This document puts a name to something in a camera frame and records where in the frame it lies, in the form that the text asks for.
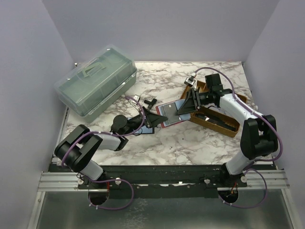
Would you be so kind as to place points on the black leather card holder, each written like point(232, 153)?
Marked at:
point(144, 130)

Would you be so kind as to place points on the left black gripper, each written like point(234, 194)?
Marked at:
point(152, 119)

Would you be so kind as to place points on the black pen tool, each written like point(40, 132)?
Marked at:
point(215, 120)

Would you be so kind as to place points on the woven bamboo organizer tray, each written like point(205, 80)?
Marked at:
point(215, 111)

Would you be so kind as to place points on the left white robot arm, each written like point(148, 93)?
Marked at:
point(77, 149)

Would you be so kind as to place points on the green plastic storage box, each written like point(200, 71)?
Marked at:
point(92, 86)

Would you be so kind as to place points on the black T-shaped tool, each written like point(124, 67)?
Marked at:
point(150, 103)

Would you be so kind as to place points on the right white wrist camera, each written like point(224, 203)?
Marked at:
point(191, 81)

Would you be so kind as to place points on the aluminium extrusion rail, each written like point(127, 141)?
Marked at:
point(158, 177)

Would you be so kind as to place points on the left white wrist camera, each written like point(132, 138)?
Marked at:
point(135, 100)

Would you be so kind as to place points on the red leather card holder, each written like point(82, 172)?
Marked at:
point(170, 110)

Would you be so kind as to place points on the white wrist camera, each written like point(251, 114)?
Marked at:
point(135, 100)
point(191, 81)

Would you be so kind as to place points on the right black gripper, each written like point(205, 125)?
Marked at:
point(190, 103)

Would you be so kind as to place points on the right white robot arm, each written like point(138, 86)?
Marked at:
point(258, 134)

